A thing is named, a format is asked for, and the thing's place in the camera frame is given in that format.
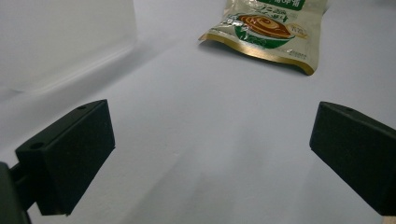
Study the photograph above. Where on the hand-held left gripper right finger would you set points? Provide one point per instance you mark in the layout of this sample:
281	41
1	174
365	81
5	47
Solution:
358	149

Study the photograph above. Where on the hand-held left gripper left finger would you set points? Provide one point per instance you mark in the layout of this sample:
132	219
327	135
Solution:
71	158

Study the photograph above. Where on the beige and green food packet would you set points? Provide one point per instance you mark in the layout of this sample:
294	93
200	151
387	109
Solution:
271	34

